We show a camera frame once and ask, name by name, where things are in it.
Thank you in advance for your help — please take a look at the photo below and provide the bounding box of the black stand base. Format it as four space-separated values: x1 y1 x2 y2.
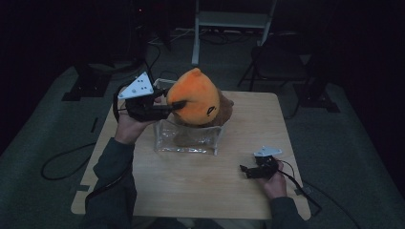
61 61 113 102
291 56 341 114

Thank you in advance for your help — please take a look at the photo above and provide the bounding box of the black folding chair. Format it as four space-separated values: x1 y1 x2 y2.
237 31 309 94

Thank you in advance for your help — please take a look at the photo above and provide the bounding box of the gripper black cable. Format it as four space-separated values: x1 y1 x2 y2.
277 157 323 218
40 80 133 199

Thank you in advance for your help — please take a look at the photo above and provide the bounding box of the person's left hand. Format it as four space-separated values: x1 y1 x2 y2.
114 108 160 146

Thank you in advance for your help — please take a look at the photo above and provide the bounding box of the person's right hand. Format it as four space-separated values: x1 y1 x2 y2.
257 157 288 199

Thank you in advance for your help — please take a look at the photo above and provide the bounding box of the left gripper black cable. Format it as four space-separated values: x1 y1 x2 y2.
40 80 133 199

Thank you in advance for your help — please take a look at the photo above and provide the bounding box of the orange plush toy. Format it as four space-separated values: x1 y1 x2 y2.
165 67 222 126

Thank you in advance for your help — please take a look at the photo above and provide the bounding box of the white metal stand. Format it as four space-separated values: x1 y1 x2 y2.
191 0 279 67

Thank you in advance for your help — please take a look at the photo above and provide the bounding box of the black floor cable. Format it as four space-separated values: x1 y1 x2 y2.
143 41 161 85

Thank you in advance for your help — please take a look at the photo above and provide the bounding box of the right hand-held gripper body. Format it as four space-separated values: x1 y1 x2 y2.
251 145 284 179

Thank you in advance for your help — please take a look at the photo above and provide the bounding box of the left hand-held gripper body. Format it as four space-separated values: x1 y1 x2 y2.
117 71 167 123

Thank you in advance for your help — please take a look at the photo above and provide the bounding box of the clear plastic bin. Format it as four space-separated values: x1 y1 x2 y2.
153 77 228 157

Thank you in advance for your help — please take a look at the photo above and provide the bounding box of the brown teddy bear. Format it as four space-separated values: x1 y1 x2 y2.
172 94 235 148

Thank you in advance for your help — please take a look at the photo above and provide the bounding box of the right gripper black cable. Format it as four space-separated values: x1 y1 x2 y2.
277 157 323 218

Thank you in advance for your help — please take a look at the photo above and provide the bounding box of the bundle of floor cables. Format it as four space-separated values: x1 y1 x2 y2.
198 29 247 46

